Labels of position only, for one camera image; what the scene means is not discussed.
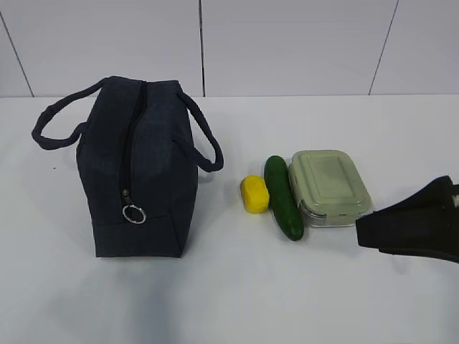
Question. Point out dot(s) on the dark navy lunch bag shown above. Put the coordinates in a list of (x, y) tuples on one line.
[(138, 156)]

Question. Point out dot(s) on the green cucumber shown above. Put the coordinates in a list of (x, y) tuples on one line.
[(282, 203)]

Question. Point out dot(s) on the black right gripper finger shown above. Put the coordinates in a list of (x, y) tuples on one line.
[(423, 225)]

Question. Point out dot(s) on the yellow lemon-shaped toy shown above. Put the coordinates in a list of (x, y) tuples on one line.
[(254, 194)]

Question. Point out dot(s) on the glass container with green lid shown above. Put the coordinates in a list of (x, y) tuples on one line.
[(327, 188)]

